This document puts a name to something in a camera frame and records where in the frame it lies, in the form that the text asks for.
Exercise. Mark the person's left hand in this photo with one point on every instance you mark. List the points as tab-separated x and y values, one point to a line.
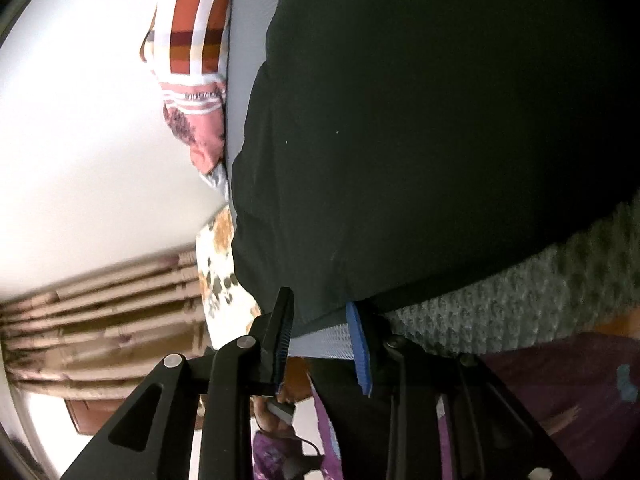
265	417

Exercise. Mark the small grey device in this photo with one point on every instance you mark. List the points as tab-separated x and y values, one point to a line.
281	410

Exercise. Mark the beige patterned curtain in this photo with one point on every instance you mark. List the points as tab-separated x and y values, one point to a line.
100	320

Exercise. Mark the grey textured bed sheet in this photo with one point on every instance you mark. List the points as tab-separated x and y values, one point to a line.
525	300

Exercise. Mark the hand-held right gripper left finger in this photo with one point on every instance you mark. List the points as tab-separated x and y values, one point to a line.
283	332

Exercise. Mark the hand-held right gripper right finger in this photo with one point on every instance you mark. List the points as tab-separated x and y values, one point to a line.
361	355

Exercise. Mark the brown wooden door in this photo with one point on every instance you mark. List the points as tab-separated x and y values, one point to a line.
85	415

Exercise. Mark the black pants with orange lining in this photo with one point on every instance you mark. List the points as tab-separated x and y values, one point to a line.
425	135

